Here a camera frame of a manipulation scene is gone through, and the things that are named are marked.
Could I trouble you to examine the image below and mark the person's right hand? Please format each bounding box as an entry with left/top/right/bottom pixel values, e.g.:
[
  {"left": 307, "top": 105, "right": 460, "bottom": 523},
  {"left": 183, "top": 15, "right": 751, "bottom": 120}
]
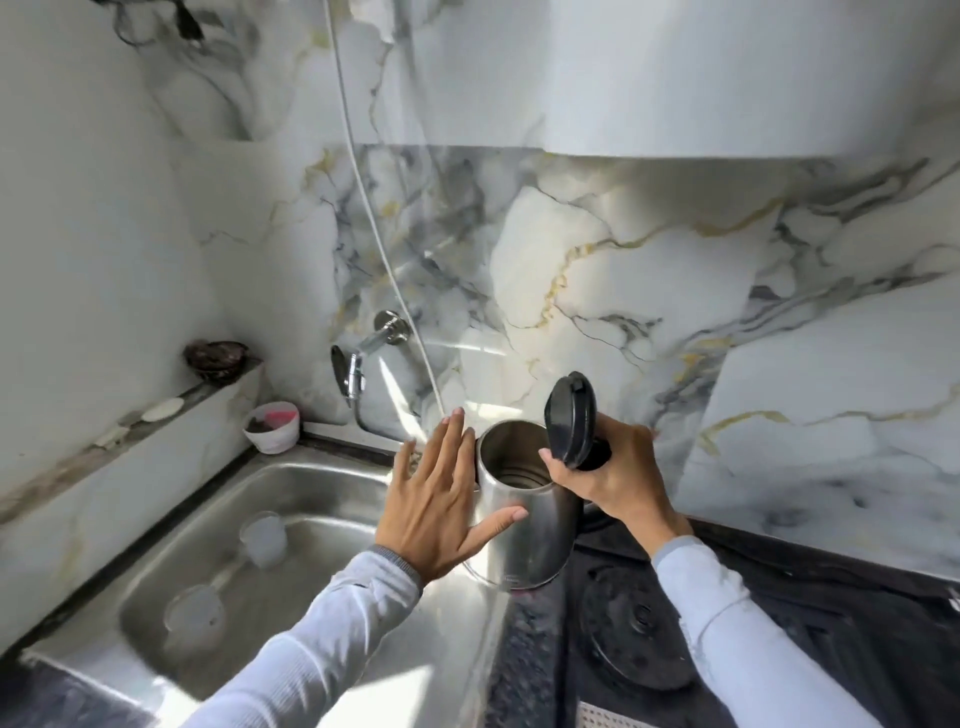
[{"left": 537, "top": 412, "right": 695, "bottom": 558}]

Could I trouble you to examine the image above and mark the person's left hand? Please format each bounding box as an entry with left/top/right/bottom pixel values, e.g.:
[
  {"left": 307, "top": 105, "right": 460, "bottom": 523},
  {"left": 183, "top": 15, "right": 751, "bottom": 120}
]
[{"left": 374, "top": 408, "right": 531, "bottom": 585}]

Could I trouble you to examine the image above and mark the steel electric kettle black lid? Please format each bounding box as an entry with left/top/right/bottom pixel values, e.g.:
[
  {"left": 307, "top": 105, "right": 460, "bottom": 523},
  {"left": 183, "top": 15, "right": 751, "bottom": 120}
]
[{"left": 460, "top": 370, "right": 613, "bottom": 594}]

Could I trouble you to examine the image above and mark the person's right forearm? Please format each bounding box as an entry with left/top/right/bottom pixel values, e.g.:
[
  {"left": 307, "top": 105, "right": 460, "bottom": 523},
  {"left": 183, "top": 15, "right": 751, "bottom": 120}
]
[{"left": 650, "top": 534, "right": 888, "bottom": 728}]

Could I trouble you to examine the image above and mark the person's left forearm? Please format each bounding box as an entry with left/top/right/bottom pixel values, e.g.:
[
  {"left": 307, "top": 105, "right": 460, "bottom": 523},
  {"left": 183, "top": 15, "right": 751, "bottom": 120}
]
[{"left": 180, "top": 545, "right": 426, "bottom": 728}]

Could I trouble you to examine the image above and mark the stainless steel sink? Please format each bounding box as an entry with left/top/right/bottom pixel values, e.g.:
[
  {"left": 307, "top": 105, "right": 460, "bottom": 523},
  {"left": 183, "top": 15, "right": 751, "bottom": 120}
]
[{"left": 21, "top": 442, "right": 520, "bottom": 728}]

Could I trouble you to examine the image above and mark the white bowl with pink scrubber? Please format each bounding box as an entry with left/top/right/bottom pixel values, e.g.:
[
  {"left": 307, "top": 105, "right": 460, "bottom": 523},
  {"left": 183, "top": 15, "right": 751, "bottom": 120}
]
[{"left": 241, "top": 401, "right": 302, "bottom": 456}]

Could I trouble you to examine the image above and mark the translucent plastic cup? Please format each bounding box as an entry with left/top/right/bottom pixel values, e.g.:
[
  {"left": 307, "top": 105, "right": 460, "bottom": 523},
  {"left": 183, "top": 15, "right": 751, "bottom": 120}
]
[{"left": 237, "top": 510, "right": 290, "bottom": 570}]

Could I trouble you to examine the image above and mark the black round kettle base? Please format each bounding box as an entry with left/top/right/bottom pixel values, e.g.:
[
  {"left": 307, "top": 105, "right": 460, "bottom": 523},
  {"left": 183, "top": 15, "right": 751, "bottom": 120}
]
[{"left": 580, "top": 565, "right": 699, "bottom": 692}]

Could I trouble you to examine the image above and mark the dark round scrubber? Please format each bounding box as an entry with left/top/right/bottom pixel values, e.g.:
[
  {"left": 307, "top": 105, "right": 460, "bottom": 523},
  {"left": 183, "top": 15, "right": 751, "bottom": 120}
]
[{"left": 183, "top": 339, "right": 251, "bottom": 388}]

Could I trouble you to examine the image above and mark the white mesh mat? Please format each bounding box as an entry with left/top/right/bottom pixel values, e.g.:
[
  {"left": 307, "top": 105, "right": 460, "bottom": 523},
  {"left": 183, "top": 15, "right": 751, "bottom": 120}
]
[{"left": 575, "top": 700, "right": 659, "bottom": 728}]

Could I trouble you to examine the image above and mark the black stove top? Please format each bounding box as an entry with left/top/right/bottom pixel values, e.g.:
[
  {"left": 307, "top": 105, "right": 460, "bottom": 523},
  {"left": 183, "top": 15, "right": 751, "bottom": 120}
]
[{"left": 720, "top": 558, "right": 960, "bottom": 728}]

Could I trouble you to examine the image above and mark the chrome wall faucet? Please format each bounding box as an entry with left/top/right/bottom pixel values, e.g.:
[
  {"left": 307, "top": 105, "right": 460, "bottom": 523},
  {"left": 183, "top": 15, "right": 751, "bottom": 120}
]
[{"left": 330, "top": 309, "right": 413, "bottom": 444}]

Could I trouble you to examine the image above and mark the white cable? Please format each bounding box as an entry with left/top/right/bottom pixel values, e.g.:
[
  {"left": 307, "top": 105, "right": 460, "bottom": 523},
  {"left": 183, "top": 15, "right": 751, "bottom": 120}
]
[{"left": 321, "top": 0, "right": 450, "bottom": 418}]

